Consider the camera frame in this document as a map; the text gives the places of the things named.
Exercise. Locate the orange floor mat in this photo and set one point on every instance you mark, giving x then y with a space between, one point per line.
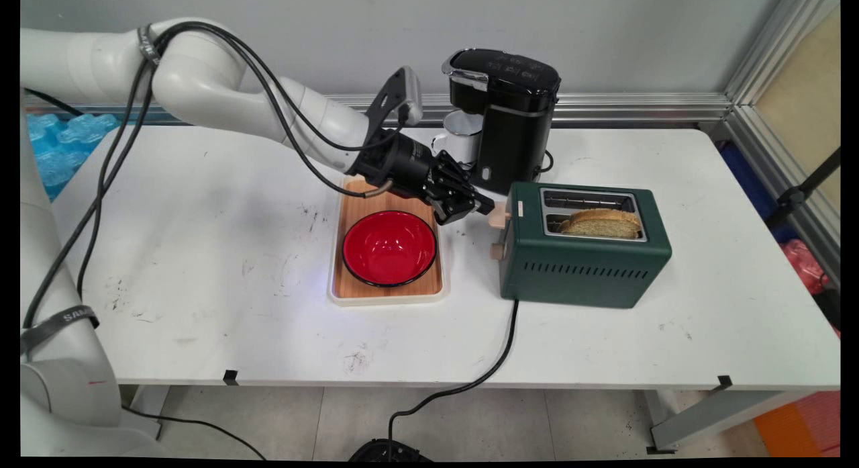
798 424

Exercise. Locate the grey table leg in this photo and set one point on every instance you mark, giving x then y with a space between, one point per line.
146 407
711 414

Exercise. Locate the black tape piece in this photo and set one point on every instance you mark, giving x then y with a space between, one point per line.
724 382
231 378

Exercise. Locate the white enamel mug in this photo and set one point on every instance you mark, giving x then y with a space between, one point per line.
463 139

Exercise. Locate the red plastic bag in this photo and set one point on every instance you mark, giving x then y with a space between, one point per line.
804 265

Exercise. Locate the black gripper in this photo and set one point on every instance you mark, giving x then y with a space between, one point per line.
402 162

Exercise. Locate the blue bubble wrap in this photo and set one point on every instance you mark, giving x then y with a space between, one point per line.
60 152

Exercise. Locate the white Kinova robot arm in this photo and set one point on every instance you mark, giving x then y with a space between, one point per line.
201 72

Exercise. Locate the slanted aluminium frame post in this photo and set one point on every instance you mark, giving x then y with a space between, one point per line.
751 85

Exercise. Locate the red bowl with black rim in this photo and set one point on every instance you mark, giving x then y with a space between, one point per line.
389 248

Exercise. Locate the wooden tray with cream rim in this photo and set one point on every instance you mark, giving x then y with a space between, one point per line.
352 206

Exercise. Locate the black tripod stand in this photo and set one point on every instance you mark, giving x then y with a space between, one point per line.
795 198

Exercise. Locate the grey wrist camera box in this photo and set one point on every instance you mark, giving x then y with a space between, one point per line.
411 95

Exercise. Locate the black coffee machine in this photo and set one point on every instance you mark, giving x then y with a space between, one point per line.
513 119

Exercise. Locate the green toaster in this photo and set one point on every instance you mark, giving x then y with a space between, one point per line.
577 270

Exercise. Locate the toasted bread slice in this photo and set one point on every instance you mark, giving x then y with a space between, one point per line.
600 224

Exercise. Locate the beige toaster lever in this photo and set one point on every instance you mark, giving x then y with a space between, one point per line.
500 219

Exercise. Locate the beige toaster knob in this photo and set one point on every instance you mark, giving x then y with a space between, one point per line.
497 252

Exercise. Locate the horizontal aluminium frame rail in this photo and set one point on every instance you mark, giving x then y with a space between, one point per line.
617 109

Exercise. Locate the black round base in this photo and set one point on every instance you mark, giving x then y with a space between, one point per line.
386 451

